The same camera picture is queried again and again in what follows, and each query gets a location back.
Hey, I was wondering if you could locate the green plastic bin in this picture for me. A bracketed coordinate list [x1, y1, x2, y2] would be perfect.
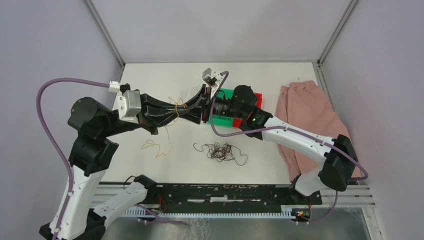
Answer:
[213, 88, 234, 127]

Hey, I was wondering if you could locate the pink cloth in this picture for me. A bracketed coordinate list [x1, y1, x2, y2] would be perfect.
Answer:
[275, 80, 350, 181]

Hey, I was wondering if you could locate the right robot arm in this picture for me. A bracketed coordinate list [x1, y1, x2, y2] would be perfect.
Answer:
[176, 84, 358, 204]

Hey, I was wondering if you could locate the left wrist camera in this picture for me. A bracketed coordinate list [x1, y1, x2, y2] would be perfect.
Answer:
[117, 90, 142, 124]

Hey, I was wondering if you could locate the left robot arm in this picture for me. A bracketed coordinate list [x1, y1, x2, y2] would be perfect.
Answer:
[39, 91, 187, 240]

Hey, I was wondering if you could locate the clear plastic bin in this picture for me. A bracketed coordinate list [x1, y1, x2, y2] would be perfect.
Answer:
[186, 85, 202, 100]

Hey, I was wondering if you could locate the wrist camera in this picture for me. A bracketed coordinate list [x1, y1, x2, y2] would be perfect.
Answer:
[202, 68, 224, 98]
[117, 90, 142, 124]

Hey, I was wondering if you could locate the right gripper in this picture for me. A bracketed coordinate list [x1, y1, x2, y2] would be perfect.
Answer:
[179, 83, 246, 124]

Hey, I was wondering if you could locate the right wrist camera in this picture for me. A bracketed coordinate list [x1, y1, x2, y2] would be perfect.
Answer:
[202, 68, 224, 98]

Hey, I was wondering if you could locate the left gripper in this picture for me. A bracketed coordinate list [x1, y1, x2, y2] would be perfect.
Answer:
[101, 90, 191, 136]

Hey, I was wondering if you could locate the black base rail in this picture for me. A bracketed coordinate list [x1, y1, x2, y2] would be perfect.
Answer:
[141, 183, 323, 214]

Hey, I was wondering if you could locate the white cable duct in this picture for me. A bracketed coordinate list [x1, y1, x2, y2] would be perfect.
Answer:
[120, 206, 296, 220]

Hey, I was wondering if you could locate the cable pile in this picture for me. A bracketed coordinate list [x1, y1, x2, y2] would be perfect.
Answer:
[193, 142, 249, 167]

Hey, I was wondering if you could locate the red plastic bin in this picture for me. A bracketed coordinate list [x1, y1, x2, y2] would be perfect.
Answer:
[231, 92, 263, 129]

